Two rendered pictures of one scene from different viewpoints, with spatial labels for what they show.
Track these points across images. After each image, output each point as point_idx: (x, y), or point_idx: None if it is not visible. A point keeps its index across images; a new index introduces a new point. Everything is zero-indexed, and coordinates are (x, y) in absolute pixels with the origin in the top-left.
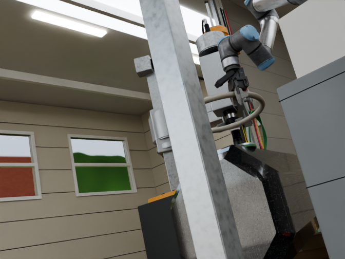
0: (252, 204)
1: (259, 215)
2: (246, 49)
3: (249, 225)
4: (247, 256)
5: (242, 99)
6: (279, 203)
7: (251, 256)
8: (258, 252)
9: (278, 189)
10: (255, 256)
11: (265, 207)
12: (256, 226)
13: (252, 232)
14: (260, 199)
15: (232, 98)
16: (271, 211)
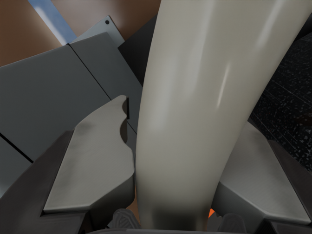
0: (310, 92)
1: (291, 88)
2: None
3: (308, 72)
4: (298, 52)
5: (216, 212)
6: (267, 120)
7: (290, 56)
8: (280, 63)
9: (276, 137)
10: (283, 59)
11: (281, 100)
12: (291, 78)
13: (297, 70)
14: (295, 104)
15: (234, 147)
16: (269, 102)
